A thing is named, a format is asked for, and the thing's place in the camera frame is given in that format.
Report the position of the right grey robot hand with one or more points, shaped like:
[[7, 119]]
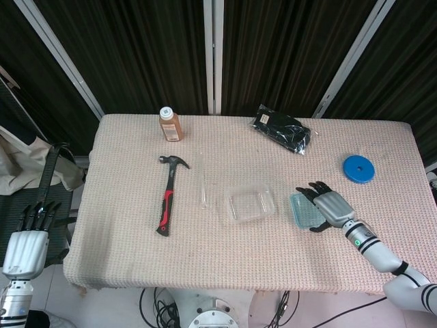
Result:
[[333, 206]]

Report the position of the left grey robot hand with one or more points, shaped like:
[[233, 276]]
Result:
[[25, 253]]

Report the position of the blue translucent container lid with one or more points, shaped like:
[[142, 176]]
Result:
[[304, 213]]

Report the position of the clear plastic food container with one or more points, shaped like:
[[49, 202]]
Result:
[[251, 205]]

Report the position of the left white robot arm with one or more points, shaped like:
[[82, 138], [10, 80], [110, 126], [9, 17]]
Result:
[[15, 300]]

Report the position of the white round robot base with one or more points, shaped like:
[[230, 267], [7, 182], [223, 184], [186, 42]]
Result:
[[211, 316]]

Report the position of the blue round disc with hole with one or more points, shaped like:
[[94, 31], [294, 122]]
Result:
[[351, 171]]

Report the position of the dark mesh chair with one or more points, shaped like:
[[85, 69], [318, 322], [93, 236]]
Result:
[[13, 208]]

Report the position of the black item in plastic bag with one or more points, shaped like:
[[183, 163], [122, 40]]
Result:
[[283, 133]]

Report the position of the beige cloth bag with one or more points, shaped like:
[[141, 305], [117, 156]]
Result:
[[20, 160]]

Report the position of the pink waffle weave tablecloth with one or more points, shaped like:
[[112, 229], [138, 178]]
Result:
[[239, 253]]

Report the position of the clear glass test tube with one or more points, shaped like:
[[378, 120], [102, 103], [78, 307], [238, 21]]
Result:
[[203, 184]]

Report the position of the black and red claw hammer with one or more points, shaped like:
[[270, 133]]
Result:
[[168, 198]]

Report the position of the brown juice bottle white cap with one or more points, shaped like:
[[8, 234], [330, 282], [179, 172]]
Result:
[[171, 130]]

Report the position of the black pleated curtain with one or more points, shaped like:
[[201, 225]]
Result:
[[143, 51]]

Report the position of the white slanted frame post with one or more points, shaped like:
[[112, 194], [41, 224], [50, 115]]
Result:
[[65, 65], [351, 61]]

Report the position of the white upright frame post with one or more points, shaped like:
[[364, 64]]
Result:
[[209, 54], [218, 54]]

